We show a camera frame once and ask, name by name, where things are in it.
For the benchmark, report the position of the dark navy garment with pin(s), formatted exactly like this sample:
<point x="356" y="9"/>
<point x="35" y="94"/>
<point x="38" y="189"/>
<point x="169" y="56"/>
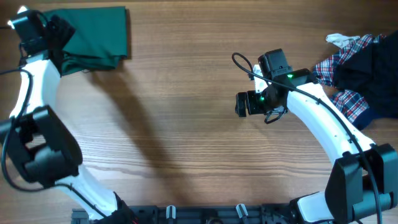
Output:
<point x="375" y="68"/>

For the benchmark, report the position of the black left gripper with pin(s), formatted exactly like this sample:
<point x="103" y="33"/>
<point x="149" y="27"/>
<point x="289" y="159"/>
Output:
<point x="64" y="30"/>

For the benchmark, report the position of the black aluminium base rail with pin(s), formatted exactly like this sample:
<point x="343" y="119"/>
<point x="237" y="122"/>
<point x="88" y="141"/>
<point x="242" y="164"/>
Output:
<point x="264" y="214"/>

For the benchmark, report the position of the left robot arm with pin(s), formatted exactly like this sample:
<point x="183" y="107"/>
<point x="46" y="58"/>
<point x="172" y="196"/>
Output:
<point x="38" y="151"/>

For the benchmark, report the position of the white cloth piece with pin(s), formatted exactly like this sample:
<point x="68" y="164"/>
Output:
<point x="340" y="40"/>

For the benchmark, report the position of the green cloth garment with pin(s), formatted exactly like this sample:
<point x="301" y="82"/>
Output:
<point x="100" y="38"/>

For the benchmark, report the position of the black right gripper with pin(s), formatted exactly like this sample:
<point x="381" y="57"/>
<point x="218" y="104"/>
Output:
<point x="241" y="104"/>

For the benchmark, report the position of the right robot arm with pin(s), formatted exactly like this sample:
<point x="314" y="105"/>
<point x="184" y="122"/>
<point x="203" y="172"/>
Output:
<point x="363" y="179"/>

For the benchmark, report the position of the plaid red blue garment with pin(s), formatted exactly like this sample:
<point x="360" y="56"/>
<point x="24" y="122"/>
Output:
<point x="347" y="98"/>

